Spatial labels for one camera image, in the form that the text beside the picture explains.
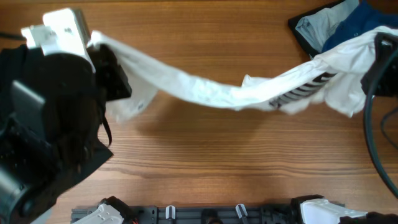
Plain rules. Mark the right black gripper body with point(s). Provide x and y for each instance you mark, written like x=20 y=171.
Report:
x=388 y=86

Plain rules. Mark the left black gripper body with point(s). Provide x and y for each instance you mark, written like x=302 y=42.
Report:
x=119 y=85

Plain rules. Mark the navy blue shirt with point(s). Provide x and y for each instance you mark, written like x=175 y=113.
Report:
x=363 y=19

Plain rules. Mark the black t-shirt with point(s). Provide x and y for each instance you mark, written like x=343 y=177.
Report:
x=62 y=155

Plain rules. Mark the light grey garment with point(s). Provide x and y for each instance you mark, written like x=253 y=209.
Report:
x=318 y=27

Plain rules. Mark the black garment under pile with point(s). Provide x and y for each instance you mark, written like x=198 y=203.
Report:
x=303 y=43

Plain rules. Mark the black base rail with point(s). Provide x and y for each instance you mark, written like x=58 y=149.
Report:
x=267 y=214

